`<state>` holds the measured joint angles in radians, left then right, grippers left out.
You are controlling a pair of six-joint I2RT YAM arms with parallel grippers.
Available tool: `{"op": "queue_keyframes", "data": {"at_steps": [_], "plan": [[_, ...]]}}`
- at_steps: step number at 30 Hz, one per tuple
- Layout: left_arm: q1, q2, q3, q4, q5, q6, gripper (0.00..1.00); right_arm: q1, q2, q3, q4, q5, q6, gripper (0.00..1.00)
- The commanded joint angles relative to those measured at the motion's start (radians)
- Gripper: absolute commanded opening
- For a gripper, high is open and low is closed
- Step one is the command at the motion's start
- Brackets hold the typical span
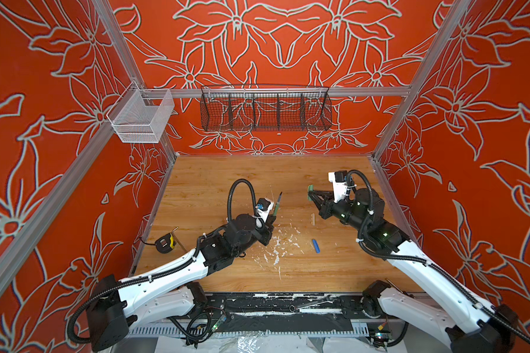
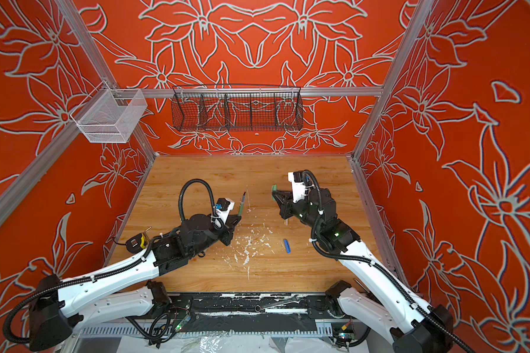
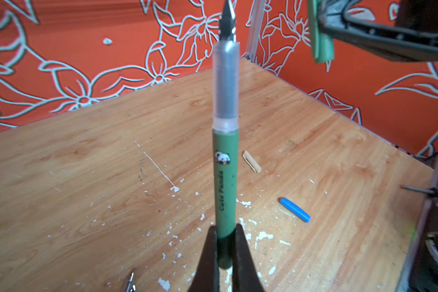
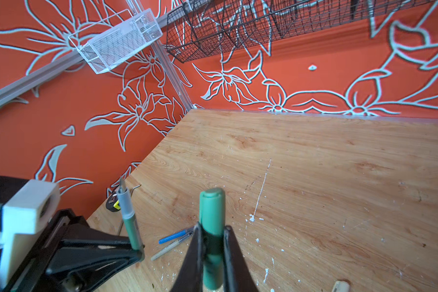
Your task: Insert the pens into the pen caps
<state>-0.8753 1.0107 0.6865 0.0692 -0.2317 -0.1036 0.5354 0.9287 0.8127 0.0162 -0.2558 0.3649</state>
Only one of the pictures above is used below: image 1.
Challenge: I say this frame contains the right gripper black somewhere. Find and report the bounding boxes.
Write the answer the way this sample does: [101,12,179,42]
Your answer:
[308,188,372,235]

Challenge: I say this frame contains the green pen cap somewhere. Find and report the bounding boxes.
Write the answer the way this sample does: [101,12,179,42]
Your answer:
[307,185,314,202]

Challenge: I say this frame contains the green pen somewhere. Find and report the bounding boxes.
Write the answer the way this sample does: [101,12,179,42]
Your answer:
[272,192,283,217]

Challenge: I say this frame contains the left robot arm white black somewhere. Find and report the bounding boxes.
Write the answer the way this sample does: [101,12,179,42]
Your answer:
[82,214,276,352]

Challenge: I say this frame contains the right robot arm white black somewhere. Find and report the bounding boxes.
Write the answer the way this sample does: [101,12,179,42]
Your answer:
[308,188,518,352]

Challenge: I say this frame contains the blue pen cap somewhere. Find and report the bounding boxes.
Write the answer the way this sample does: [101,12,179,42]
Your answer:
[312,239,320,254]

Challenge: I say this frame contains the yellow black tape measure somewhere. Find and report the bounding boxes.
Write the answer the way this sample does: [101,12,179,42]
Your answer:
[154,233,175,254]

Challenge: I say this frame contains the white mesh basket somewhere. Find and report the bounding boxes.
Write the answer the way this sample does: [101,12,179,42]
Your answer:
[107,82,175,144]

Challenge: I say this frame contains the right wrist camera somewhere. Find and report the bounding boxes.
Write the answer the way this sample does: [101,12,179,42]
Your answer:
[328,171,350,203]

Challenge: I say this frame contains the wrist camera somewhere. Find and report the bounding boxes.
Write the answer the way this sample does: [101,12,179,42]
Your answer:
[328,171,350,203]
[255,198,275,222]

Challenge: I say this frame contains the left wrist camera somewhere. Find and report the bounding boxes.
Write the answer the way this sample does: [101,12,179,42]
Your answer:
[255,198,275,222]

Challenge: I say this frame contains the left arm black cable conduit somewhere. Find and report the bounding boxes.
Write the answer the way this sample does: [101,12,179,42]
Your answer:
[227,178,258,224]

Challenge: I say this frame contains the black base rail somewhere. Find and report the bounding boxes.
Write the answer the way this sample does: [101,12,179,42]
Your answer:
[206,292,367,319]

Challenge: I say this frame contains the white cable duct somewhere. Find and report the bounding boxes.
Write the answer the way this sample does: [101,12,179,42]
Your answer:
[127,322,370,338]

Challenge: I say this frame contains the black wire basket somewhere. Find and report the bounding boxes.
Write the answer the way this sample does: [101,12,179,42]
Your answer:
[200,84,334,132]

